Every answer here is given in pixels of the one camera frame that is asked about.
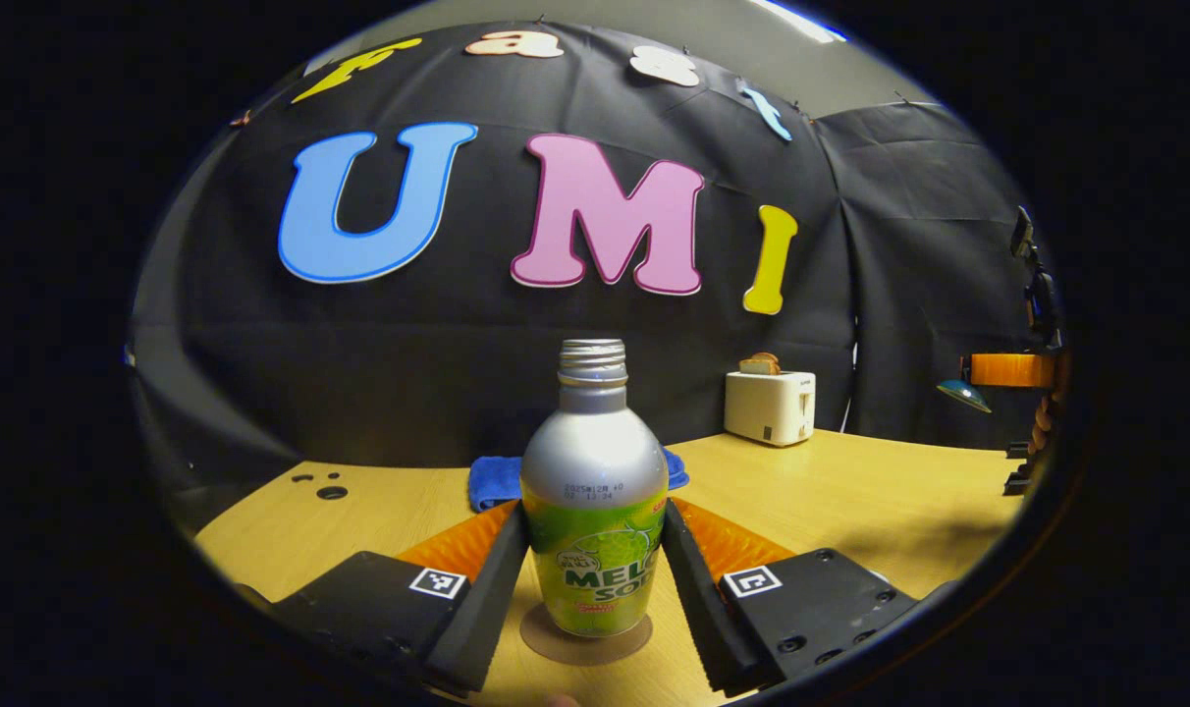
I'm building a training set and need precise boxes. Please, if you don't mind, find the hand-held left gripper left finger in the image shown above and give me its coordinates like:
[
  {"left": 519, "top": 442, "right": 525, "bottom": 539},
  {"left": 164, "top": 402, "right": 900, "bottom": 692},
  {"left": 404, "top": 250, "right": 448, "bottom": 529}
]
[{"left": 237, "top": 501, "right": 530, "bottom": 696}]

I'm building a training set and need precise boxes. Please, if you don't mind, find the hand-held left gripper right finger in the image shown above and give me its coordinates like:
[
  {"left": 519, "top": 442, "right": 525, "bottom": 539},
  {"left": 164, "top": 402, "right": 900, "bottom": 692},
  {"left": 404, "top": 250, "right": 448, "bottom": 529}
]
[{"left": 662, "top": 499, "right": 935, "bottom": 696}]

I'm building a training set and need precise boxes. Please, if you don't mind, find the blue teacup lid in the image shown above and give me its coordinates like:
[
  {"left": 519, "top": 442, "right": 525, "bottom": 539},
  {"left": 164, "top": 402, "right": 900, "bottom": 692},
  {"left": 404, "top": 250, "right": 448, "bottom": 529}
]
[{"left": 937, "top": 379, "right": 992, "bottom": 414}]

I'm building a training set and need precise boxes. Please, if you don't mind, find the brown round coaster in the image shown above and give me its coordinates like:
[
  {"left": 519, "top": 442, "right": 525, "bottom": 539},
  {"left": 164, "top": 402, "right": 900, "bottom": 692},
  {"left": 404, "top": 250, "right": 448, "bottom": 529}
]
[{"left": 519, "top": 601, "right": 653, "bottom": 668}]

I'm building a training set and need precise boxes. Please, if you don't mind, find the silver green water bottle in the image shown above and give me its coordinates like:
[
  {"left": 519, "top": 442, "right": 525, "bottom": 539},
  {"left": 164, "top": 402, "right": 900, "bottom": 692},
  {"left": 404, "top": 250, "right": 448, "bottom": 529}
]
[{"left": 519, "top": 339, "right": 671, "bottom": 639}]

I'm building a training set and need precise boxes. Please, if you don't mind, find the blue folded towel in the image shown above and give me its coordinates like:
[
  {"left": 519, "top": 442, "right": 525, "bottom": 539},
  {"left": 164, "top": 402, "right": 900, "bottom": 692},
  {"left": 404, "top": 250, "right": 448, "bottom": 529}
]
[{"left": 468, "top": 447, "right": 691, "bottom": 514}]

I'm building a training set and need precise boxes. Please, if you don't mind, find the white toaster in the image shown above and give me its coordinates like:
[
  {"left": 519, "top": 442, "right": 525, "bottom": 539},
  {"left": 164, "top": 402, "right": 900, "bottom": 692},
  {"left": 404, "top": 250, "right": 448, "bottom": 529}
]
[{"left": 724, "top": 370, "right": 817, "bottom": 448}]

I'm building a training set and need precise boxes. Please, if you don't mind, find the black backdrop cloth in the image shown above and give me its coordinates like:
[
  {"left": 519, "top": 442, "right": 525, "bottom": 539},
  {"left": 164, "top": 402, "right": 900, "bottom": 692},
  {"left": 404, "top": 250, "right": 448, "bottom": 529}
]
[{"left": 129, "top": 22, "right": 1057, "bottom": 531}]

